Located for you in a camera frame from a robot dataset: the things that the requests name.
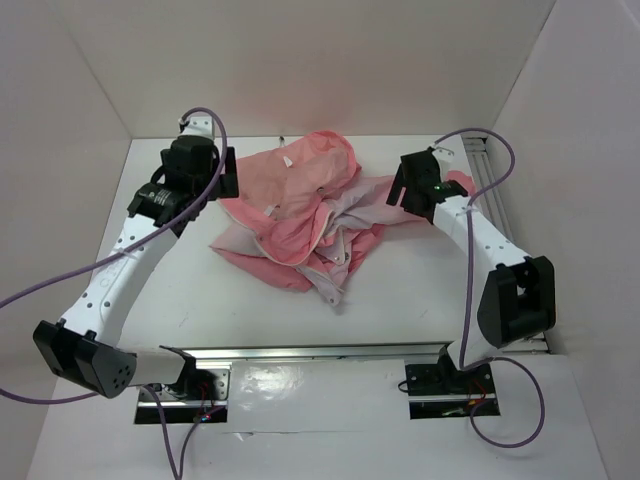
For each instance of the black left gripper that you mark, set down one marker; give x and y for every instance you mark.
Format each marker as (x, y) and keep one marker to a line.
(227, 187)

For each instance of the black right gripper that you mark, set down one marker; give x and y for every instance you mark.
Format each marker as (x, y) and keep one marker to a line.
(396, 190)

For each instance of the pink zip-up jacket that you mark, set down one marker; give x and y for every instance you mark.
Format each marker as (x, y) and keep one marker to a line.
(305, 216)

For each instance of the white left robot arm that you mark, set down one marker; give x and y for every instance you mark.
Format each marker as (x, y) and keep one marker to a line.
(81, 347)

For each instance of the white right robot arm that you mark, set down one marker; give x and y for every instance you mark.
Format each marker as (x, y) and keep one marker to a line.
(510, 295)

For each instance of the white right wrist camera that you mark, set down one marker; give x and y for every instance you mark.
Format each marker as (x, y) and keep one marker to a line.
(443, 155)

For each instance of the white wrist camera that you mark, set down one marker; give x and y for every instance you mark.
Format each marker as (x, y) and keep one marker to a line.
(443, 155)
(198, 125)

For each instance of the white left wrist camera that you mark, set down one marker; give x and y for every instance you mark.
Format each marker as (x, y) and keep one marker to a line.
(198, 125)

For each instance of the aluminium front rail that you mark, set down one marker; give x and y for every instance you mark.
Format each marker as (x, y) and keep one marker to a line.
(318, 352)

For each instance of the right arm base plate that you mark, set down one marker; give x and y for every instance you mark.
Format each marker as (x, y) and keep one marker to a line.
(433, 396)

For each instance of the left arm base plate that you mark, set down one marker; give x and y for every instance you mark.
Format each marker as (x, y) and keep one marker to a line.
(187, 392)

